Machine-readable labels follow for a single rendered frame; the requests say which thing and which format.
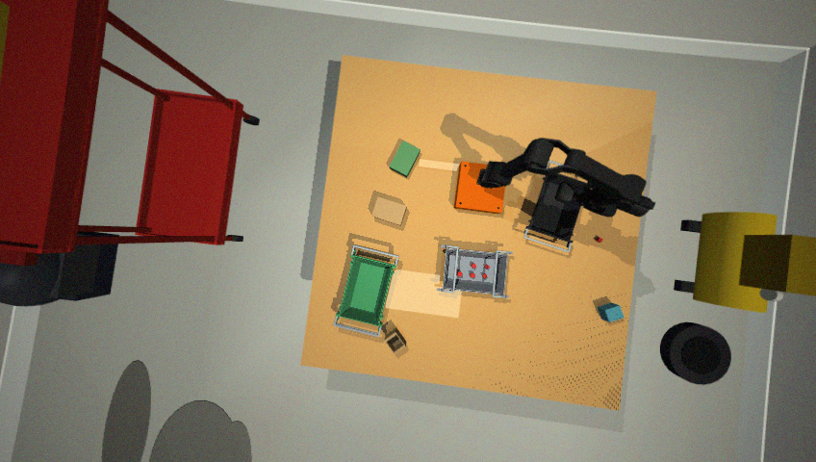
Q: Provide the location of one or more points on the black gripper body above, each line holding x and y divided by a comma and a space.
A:
565, 194

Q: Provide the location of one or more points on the green rectangular block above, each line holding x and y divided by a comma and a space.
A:
405, 158

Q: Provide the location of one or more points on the small teal cube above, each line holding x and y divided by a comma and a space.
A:
611, 312

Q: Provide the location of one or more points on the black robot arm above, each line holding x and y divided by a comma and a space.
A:
613, 188

